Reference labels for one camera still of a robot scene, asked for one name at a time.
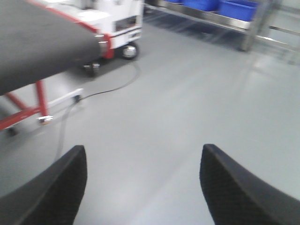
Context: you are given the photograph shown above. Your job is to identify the stainless steel rack frame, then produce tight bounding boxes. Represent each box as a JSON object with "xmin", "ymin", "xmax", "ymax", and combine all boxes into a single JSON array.
[{"xmin": 145, "ymin": 0, "xmax": 300, "ymax": 64}]

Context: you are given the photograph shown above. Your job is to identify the far blue bin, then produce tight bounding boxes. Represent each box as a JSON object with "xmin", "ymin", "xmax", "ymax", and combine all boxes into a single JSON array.
[{"xmin": 218, "ymin": 0, "xmax": 259, "ymax": 22}]

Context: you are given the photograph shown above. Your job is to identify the black floor cable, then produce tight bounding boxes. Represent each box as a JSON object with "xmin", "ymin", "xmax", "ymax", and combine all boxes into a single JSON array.
[{"xmin": 55, "ymin": 62, "xmax": 141, "ymax": 160}]

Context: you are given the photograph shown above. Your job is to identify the black conveyor belt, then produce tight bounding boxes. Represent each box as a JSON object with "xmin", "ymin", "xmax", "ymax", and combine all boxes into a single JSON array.
[{"xmin": 0, "ymin": 0, "xmax": 108, "ymax": 95}]

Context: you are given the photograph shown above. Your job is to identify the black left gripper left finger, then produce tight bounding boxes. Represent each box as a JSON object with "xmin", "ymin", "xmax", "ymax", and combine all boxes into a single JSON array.
[{"xmin": 0, "ymin": 145, "xmax": 88, "ymax": 225}]

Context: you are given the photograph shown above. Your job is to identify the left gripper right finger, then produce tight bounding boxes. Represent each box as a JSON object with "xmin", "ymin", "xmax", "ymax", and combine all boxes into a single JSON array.
[{"xmin": 199, "ymin": 144, "xmax": 300, "ymax": 225}]

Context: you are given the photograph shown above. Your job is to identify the red metal cart frame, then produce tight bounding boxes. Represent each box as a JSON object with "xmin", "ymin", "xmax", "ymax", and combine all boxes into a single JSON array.
[{"xmin": 0, "ymin": 80, "xmax": 53, "ymax": 135}]

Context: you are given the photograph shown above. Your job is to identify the white mobile machine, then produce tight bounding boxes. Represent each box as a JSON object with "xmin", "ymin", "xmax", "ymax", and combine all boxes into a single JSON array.
[{"xmin": 46, "ymin": 0, "xmax": 144, "ymax": 75}]

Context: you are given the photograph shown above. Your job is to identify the right blue plastic bin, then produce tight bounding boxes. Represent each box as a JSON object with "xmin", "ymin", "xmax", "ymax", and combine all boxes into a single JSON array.
[{"xmin": 182, "ymin": 0, "xmax": 220, "ymax": 11}]

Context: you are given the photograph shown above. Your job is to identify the white power strip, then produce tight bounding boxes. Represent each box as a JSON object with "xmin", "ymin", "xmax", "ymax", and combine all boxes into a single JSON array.
[{"xmin": 48, "ymin": 88, "xmax": 83, "ymax": 108}]

